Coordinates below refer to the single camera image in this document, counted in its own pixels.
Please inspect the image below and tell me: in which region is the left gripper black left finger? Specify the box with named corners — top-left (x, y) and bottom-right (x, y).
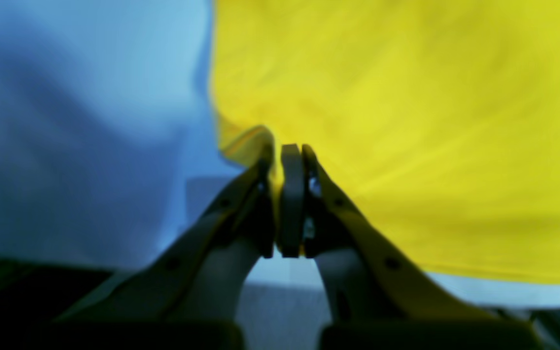
top-left (42, 146), bottom-right (276, 350)

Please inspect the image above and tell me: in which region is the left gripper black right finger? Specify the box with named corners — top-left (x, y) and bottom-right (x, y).
top-left (278, 144), bottom-right (542, 350)

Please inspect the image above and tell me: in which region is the orange t-shirt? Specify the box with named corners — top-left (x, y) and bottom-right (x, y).
top-left (212, 0), bottom-right (560, 284)

